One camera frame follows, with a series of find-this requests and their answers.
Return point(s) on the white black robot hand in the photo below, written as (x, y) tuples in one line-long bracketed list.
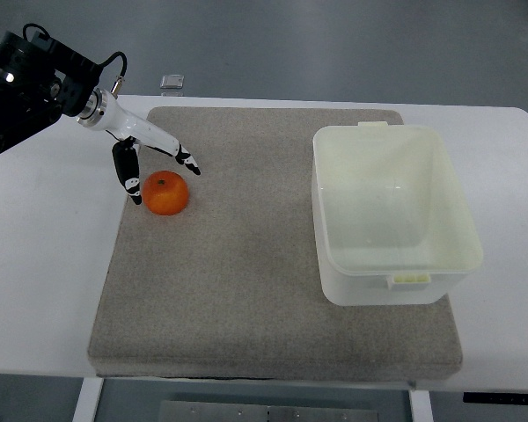
[(103, 113)]

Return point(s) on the orange fruit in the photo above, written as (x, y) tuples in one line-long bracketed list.
[(165, 193)]

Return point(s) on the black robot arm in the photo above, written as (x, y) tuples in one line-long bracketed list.
[(41, 80)]

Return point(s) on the translucent white plastic box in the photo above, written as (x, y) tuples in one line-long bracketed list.
[(392, 224)]

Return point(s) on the small metal floor plate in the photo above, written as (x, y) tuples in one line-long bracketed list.
[(172, 82)]

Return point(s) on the grey felt mat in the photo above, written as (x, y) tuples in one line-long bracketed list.
[(229, 287)]

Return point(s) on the white table leg left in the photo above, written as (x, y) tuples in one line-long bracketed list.
[(88, 400)]

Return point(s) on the white table leg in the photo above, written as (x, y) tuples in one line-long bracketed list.
[(420, 405), (88, 400)]

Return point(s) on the white table leg right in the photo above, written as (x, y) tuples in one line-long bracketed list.
[(420, 405)]

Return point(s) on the black control panel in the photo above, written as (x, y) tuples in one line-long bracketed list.
[(495, 398)]

